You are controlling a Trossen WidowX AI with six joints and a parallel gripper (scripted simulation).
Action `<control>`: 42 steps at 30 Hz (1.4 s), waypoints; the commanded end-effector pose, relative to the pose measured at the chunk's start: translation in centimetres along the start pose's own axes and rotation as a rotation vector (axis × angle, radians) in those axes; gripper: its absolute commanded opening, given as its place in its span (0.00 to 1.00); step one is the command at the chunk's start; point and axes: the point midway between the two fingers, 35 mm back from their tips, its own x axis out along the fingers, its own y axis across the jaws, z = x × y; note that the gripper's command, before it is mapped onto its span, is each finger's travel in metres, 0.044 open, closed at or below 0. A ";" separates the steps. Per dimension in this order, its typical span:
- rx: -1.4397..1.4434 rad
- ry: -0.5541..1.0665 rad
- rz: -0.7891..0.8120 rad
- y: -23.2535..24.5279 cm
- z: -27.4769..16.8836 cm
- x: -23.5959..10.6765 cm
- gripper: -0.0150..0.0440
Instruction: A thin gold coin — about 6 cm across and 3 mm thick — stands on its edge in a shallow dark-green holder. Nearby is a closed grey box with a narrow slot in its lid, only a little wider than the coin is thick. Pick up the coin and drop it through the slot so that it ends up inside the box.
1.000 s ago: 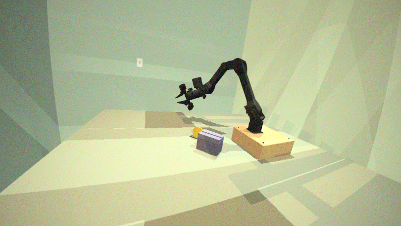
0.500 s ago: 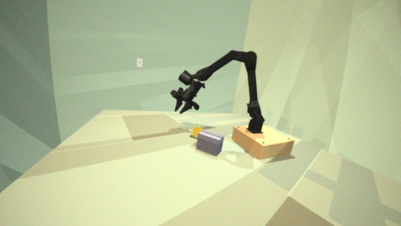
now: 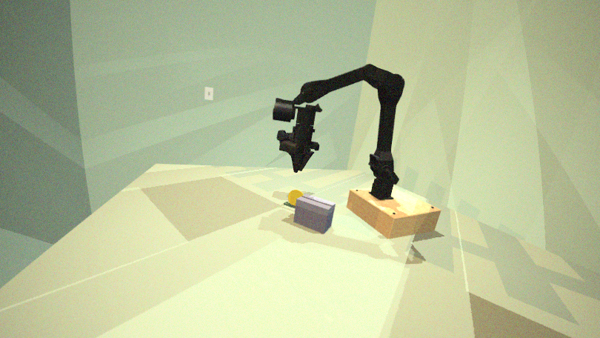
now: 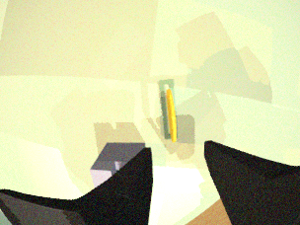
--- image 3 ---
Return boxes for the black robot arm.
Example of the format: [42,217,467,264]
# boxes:
[273,64,405,200]

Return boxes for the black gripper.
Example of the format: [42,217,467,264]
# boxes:
[279,123,319,173]

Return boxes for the gold coin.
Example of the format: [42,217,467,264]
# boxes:
[288,190,304,206]

